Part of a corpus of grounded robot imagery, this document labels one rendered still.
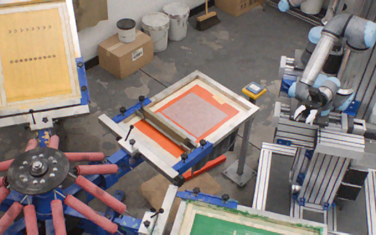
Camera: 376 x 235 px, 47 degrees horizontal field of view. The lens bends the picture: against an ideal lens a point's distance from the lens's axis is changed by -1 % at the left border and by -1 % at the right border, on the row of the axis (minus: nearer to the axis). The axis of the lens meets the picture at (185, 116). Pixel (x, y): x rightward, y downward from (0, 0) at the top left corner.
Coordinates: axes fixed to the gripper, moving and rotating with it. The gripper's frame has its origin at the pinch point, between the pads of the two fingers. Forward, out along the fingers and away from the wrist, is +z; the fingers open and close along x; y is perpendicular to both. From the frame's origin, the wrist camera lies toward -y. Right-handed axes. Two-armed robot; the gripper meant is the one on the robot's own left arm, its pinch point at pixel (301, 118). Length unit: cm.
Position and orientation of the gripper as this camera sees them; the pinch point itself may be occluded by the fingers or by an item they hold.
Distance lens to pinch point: 195.4
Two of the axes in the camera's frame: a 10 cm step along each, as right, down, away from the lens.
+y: 0.8, 7.8, 6.2
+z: -6.1, 5.4, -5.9
